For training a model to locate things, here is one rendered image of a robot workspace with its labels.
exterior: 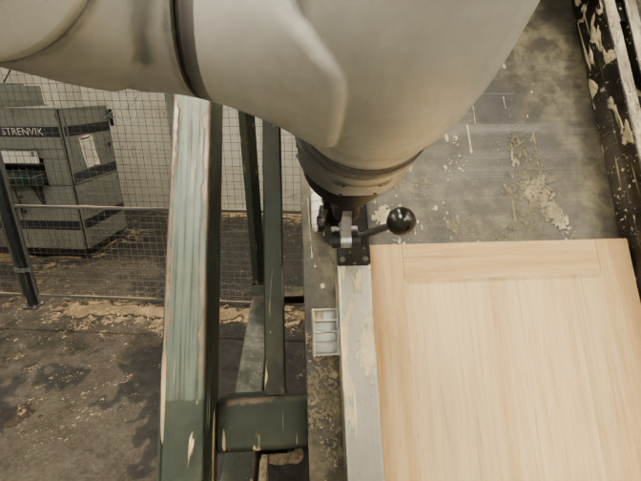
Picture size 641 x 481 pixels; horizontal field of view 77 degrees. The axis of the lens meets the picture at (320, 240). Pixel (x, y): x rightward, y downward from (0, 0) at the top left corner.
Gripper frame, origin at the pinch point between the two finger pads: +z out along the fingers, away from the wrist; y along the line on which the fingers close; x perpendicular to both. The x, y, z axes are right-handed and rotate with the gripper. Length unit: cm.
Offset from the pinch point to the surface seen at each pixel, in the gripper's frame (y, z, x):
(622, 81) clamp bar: -25, 9, 51
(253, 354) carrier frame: 20, 89, -19
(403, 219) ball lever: 0.4, -0.3, 9.0
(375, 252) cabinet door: 1.7, 13.8, 8.2
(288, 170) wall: -196, 453, -9
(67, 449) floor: 63, 167, -114
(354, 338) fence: 14.7, 11.7, 3.8
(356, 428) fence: 26.7, 11.6, 3.3
